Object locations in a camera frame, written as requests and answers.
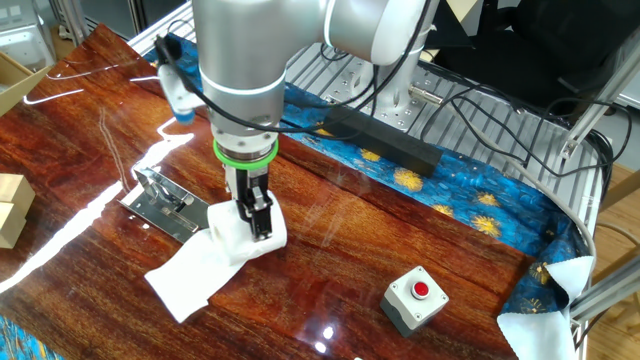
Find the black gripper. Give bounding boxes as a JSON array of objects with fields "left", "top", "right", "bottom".
[{"left": 223, "top": 163, "right": 275, "bottom": 242}]

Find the white toilet paper roll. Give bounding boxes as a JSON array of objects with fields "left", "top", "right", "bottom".
[{"left": 143, "top": 191, "right": 290, "bottom": 325}]

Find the glossy wood grain mat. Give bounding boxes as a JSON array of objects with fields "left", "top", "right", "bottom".
[{"left": 0, "top": 22, "right": 536, "bottom": 360}]

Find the black foam block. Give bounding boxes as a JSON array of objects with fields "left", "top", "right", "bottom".
[{"left": 324, "top": 103, "right": 445, "bottom": 178}]

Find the red push button box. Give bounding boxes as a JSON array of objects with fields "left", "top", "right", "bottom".
[{"left": 379, "top": 265, "right": 450, "bottom": 339}]

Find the blue starry tablecloth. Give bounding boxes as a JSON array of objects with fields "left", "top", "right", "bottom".
[{"left": 0, "top": 32, "right": 597, "bottom": 360}]

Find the brown cardboard box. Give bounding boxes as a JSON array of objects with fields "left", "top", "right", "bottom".
[{"left": 0, "top": 49, "right": 51, "bottom": 119}]

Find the silver metal case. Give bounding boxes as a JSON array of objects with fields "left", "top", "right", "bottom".
[{"left": 0, "top": 0, "right": 56, "bottom": 71}]

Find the black office chair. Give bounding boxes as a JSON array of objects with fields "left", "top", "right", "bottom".
[{"left": 432, "top": 0, "right": 640, "bottom": 119}]

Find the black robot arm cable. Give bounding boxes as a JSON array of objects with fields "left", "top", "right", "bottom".
[{"left": 154, "top": 0, "right": 436, "bottom": 137}]

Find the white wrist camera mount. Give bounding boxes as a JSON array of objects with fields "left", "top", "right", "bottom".
[{"left": 156, "top": 34, "right": 207, "bottom": 126}]

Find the black cable bundle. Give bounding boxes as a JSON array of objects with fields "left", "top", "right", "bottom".
[{"left": 419, "top": 64, "right": 634, "bottom": 201}]

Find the aluminium frame post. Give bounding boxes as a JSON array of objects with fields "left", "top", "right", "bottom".
[
  {"left": 569, "top": 259, "right": 640, "bottom": 324},
  {"left": 558, "top": 29, "right": 640, "bottom": 161}
]

